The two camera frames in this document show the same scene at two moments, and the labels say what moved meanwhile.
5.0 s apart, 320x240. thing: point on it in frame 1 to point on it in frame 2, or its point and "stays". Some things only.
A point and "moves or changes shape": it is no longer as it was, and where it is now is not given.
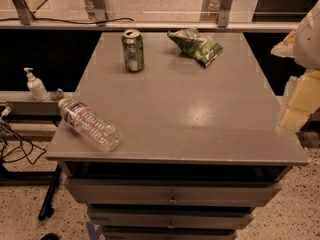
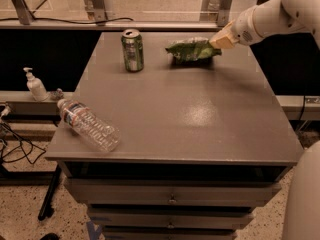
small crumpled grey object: x=59 y=92 stays
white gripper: x=308 y=42 to x=242 y=28
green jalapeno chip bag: x=202 y=48 moves or changes shape
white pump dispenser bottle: x=35 y=87 stays
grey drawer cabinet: x=200 y=148 stays
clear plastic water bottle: x=103 y=134 stays
